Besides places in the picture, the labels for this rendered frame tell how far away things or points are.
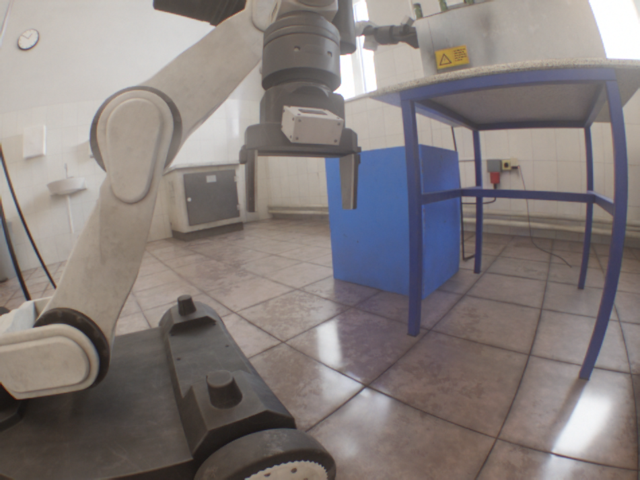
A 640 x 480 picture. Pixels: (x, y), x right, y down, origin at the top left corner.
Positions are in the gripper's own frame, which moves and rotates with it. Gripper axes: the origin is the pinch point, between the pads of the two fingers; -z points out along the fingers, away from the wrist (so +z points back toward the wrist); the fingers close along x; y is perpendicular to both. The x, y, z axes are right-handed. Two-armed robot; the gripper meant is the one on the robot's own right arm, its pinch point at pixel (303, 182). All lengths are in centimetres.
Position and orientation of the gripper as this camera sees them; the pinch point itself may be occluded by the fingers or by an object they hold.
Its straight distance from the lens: 30.7
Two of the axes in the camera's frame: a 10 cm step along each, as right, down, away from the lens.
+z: -0.2, -9.9, -1.1
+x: 9.3, -0.6, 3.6
